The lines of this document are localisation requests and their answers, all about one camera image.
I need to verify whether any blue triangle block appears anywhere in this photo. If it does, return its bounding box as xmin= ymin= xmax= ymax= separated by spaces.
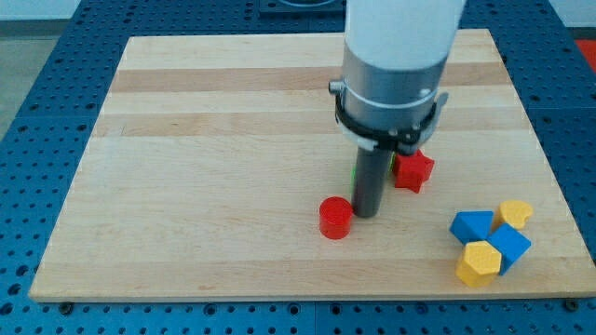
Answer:
xmin=450 ymin=210 xmax=494 ymax=245

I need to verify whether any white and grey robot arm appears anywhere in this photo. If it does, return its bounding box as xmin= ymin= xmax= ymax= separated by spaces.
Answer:
xmin=329 ymin=0 xmax=466 ymax=155

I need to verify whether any red cylinder block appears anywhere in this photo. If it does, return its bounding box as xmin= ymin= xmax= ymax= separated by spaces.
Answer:
xmin=318 ymin=196 xmax=353 ymax=240

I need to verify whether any yellow heart block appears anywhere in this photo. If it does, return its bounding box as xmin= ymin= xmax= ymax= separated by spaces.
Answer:
xmin=491 ymin=199 xmax=535 ymax=231

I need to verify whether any light wooden board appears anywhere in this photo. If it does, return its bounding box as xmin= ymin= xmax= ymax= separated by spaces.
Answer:
xmin=29 ymin=29 xmax=595 ymax=302

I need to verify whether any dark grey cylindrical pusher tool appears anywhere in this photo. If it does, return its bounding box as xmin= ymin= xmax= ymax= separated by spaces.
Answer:
xmin=351 ymin=148 xmax=392 ymax=218

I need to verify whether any yellow hexagon block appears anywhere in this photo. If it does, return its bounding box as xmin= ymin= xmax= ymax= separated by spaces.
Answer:
xmin=454 ymin=241 xmax=502 ymax=288

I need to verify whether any blue cube block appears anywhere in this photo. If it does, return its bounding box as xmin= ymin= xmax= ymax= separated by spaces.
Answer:
xmin=487 ymin=223 xmax=532 ymax=275

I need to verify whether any red star block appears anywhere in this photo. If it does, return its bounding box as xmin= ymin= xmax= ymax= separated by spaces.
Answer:
xmin=392 ymin=150 xmax=435 ymax=194

